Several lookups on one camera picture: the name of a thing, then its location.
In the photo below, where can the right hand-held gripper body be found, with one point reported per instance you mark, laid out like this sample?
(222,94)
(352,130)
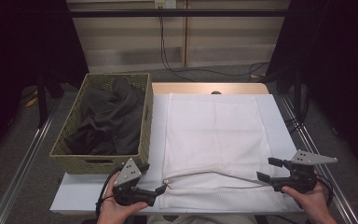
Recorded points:
(301,180)

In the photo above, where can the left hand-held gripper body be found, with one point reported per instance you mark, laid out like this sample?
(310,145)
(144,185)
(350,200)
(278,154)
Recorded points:
(127,177)

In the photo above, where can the green woven basket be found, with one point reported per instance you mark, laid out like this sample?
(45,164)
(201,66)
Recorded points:
(74,165)

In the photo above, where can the dark garment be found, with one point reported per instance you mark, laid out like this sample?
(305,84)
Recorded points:
(112,118)

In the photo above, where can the person's right hand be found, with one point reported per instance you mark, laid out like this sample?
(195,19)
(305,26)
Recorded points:
(315,205)

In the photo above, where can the white table mat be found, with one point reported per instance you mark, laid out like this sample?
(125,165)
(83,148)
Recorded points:
(84,193)

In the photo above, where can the black metal stand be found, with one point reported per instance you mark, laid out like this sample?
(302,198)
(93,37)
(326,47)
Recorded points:
(42,99)

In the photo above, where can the dark curtain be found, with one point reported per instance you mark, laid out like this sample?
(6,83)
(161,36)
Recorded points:
(21,46)
(338,62)

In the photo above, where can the black horizontal bar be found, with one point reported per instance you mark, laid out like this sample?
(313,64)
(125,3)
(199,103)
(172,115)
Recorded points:
(199,13)

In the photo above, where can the metal floor rail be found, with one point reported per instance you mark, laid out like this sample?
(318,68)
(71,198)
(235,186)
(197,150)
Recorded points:
(338,193)
(21,174)

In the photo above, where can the white wall socket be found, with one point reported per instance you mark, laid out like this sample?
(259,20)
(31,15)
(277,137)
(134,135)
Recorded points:
(165,3)

